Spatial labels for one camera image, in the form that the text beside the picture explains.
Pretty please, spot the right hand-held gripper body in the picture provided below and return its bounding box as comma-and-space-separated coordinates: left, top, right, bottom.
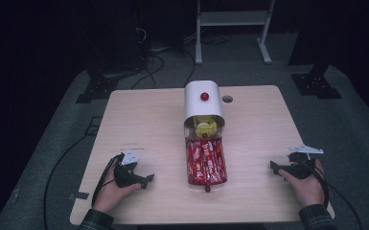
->
282, 145, 325, 181

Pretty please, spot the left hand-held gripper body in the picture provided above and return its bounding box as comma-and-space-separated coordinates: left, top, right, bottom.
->
113, 149, 149, 190

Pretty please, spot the person's left hand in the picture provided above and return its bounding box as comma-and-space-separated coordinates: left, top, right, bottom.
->
91, 162, 142, 215

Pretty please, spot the person's right hand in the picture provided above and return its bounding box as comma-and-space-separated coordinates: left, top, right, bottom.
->
277, 158, 328, 208

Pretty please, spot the grey tape strip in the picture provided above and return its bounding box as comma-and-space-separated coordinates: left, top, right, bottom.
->
68, 191, 90, 202

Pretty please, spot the stack of red snack packets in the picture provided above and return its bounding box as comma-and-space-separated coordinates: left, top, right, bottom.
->
186, 138, 228, 186

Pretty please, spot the red snack packets pile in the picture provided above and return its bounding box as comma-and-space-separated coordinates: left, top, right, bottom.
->
185, 137, 229, 194

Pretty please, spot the clear drawer with yellow packets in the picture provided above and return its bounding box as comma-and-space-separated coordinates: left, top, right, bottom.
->
184, 114, 226, 141

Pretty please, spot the black stand with square base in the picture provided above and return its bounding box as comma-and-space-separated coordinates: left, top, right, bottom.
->
288, 0, 343, 101
75, 57, 120, 104

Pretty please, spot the white metal stand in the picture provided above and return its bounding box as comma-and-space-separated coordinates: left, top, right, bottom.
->
195, 0, 277, 66

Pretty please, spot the left hand-held gripper cable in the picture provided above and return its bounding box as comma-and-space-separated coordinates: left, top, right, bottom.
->
90, 153, 126, 208

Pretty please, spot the hand-held gripper cable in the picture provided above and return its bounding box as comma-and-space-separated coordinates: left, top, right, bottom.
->
90, 153, 126, 208
305, 152, 364, 230

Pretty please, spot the right hand-held gripper cable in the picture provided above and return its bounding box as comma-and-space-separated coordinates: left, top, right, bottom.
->
305, 152, 364, 230

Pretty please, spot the black floor cable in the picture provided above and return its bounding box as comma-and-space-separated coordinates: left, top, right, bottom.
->
43, 116, 104, 230

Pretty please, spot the bundle of black floor cables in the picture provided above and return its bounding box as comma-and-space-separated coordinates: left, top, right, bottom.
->
129, 25, 196, 91

